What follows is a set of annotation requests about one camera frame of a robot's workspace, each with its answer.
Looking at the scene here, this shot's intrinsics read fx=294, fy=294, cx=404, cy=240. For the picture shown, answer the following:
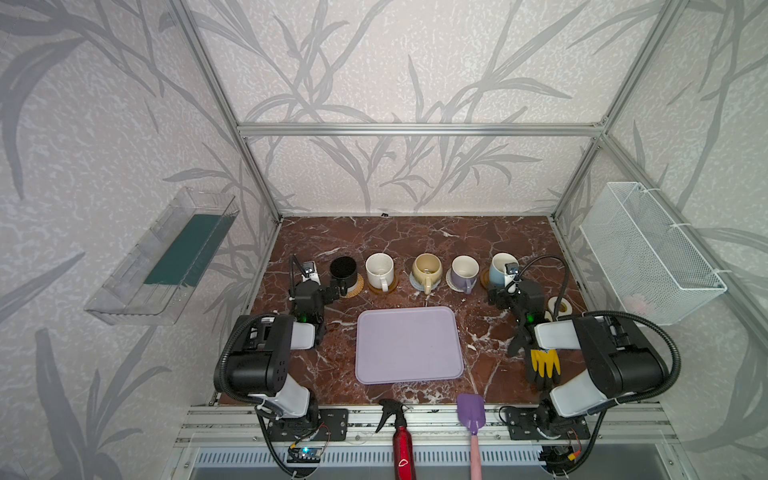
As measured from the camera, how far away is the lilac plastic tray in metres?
0.84

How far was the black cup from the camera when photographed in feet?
3.04

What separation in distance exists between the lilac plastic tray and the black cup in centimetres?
10
